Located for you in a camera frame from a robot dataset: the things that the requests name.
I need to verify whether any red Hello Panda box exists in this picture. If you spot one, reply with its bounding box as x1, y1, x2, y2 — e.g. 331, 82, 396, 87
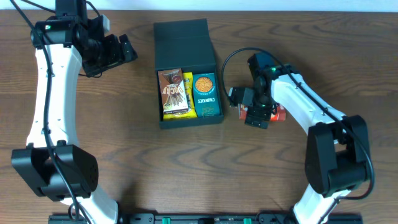
238, 104, 286, 121

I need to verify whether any teal Chunkies cookie box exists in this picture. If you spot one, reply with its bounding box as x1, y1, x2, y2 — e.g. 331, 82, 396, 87
193, 73, 220, 117

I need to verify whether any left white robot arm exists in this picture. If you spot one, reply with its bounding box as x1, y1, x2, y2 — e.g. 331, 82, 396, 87
12, 0, 137, 223

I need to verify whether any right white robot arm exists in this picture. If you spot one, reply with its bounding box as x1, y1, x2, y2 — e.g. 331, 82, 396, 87
225, 48, 375, 223

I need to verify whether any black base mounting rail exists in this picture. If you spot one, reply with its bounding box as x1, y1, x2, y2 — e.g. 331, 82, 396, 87
48, 212, 364, 224

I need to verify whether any brown Pocky snack box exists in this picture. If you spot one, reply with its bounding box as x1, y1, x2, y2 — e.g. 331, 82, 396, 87
158, 68, 188, 114

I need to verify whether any yellow Hacks candy bag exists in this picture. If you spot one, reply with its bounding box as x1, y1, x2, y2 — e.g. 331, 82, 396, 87
163, 72, 197, 120

